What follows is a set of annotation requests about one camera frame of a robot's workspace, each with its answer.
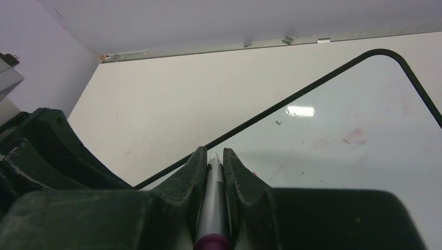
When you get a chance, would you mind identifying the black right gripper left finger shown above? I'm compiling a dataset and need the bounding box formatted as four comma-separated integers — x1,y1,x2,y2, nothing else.
1,146,207,249

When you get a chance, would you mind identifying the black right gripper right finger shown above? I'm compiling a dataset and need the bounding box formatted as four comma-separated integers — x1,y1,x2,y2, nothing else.
223,148,425,249

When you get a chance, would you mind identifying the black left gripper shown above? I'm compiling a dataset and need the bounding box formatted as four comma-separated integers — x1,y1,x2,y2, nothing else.
1,108,131,214

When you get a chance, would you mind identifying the pink whiteboard marker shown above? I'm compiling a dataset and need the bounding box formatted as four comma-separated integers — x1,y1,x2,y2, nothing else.
193,153,232,249

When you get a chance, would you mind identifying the black framed whiteboard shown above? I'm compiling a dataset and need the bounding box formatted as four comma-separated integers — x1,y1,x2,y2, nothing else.
133,48,442,250

